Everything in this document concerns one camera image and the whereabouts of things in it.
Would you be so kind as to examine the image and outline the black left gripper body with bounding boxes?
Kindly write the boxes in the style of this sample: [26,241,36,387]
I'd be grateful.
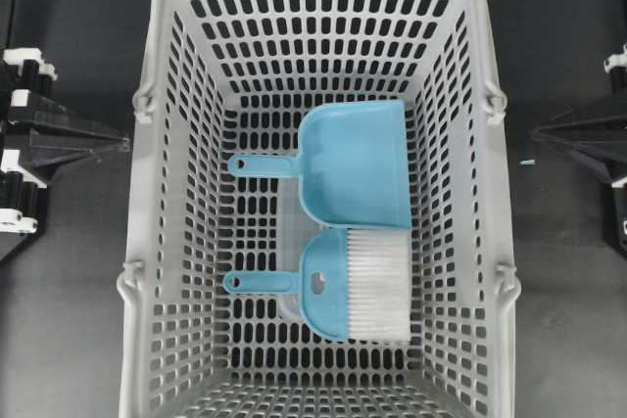
[1,48,130,234]

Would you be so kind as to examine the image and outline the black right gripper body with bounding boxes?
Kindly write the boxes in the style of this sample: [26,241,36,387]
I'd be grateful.
[532,51,626,247]

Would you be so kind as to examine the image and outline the grey plastic shopping basket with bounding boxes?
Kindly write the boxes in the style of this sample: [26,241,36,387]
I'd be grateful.
[117,0,521,417]

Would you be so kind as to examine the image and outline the blue hand brush white bristles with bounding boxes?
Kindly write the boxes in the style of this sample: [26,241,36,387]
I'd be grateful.
[223,229,411,343]

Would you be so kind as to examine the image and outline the blue plastic dustpan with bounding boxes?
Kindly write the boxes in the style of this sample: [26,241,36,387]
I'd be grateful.
[227,100,411,230]

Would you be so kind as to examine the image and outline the clear plastic container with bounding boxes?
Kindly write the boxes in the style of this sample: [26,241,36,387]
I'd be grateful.
[276,186,324,319]

